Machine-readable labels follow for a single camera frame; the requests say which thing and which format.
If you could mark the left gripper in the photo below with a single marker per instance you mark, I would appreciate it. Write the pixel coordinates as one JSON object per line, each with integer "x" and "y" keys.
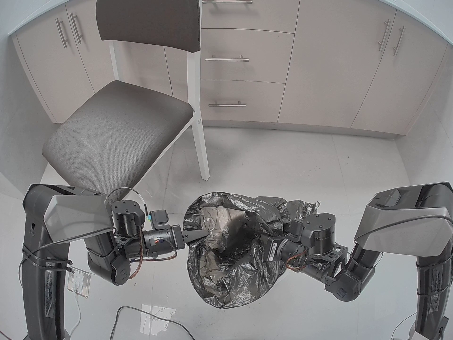
{"x": 162, "y": 241}

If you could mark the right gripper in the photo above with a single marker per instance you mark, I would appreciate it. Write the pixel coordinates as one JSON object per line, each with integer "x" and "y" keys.
{"x": 283, "y": 250}

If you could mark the black plastic bag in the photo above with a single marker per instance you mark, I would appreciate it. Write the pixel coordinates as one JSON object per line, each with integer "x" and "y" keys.
{"x": 230, "y": 278}

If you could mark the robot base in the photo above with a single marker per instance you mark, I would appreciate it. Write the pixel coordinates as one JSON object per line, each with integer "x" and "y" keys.
{"x": 412, "y": 333}

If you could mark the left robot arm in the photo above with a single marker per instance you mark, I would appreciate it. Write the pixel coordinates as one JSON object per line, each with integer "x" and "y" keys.
{"x": 70, "y": 218}

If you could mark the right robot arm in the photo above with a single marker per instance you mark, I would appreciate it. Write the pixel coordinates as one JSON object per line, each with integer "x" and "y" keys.
{"x": 389, "y": 225}

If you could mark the grey chair with white legs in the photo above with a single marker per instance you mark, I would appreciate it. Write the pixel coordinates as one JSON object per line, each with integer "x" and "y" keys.
{"x": 116, "y": 133}

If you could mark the beige cabinet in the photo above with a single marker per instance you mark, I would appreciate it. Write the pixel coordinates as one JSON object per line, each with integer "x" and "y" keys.
{"x": 318, "y": 66}

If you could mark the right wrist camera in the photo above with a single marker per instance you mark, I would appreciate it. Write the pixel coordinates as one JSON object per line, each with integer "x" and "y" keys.
{"x": 297, "y": 230}

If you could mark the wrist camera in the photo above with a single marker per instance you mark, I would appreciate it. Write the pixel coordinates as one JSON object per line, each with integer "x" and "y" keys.
{"x": 297, "y": 230}
{"x": 159, "y": 219}

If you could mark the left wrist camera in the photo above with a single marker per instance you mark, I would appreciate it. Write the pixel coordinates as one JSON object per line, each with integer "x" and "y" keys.
{"x": 159, "y": 219}

